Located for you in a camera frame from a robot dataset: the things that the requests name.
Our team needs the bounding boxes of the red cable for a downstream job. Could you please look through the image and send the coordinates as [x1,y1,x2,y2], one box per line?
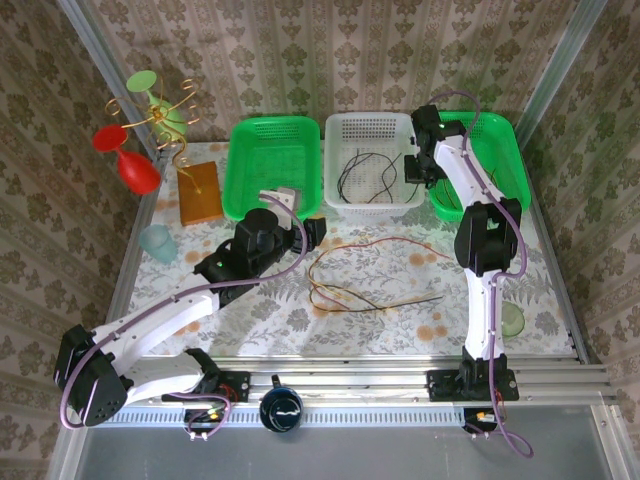
[433,182,464,210]
[308,236,452,294]

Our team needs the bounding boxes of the yellow cable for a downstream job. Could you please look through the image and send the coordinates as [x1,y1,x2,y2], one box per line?
[308,294,434,315]
[308,241,375,303]

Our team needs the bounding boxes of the dark brown cable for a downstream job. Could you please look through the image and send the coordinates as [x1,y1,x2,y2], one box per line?
[309,294,446,314]

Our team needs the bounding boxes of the white plastic basket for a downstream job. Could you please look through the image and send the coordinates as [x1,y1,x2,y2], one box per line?
[323,112,425,219]

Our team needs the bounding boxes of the green plastic basket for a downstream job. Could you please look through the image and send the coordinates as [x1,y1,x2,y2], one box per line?
[223,115,322,227]
[429,111,532,224]

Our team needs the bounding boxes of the frosted blue cup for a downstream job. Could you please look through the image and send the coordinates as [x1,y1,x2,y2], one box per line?
[138,224,179,265]

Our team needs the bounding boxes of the floral tablecloth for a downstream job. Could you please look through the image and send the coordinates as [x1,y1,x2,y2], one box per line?
[130,140,576,357]

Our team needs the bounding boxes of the red wine glass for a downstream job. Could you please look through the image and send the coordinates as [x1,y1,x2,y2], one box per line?
[92,124,162,196]

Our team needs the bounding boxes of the dark blue mug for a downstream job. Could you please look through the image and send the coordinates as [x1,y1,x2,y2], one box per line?
[258,374,305,432]

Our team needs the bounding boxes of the translucent green cup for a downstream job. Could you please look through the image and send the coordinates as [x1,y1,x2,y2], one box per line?
[499,301,526,342]

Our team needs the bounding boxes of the small black electronics board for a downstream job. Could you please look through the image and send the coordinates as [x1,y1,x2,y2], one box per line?
[182,405,229,444]
[462,407,507,442]

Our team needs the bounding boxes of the green wine glass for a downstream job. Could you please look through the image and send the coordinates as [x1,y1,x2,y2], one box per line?
[125,69,189,147]

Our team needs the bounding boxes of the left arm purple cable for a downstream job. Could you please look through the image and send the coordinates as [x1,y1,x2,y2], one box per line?
[58,193,309,442]

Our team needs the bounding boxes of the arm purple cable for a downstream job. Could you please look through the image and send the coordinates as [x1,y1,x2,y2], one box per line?
[427,91,535,459]
[58,193,309,442]

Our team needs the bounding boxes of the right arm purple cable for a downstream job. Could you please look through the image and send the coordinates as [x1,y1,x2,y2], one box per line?
[427,91,535,459]

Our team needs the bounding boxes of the gold wire stand wooden base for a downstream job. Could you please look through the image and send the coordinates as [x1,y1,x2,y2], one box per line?
[104,77,225,227]

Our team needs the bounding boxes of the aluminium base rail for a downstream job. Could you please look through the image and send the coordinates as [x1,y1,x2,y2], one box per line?
[139,353,619,405]

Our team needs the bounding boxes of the aluminium frame post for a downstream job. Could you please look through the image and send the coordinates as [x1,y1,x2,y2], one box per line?
[513,0,610,146]
[55,0,169,161]

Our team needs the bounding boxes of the white slotted cable duct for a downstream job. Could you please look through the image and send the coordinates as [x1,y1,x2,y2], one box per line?
[119,401,469,430]

